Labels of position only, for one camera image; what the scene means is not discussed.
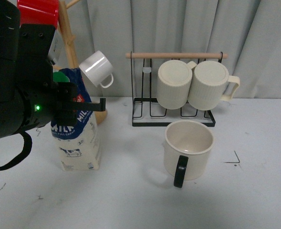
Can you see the cream ribbed mug right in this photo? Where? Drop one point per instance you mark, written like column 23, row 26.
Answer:
column 211, row 83

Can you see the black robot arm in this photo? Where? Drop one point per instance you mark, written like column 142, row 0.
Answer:
column 29, row 97

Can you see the red cup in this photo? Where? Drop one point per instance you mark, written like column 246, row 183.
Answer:
column 39, row 12

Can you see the black wire mug rack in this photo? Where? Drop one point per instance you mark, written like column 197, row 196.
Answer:
column 146, row 111

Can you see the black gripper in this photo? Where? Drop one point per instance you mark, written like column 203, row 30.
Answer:
column 64, row 94

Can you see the wooden mug tree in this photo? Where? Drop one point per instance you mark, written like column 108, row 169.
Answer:
column 66, row 33

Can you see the cream mug with black handle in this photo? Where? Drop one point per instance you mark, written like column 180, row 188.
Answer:
column 187, row 148

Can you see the cream ribbed mug left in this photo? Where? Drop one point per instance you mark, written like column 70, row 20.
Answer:
column 173, row 83

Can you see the cream ribbed mug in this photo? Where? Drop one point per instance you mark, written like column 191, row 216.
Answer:
column 173, row 83
column 211, row 83

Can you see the white hanging mug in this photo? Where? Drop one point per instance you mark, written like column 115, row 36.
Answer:
column 98, row 69

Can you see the blue white milk carton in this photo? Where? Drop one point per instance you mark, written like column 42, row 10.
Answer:
column 78, row 146

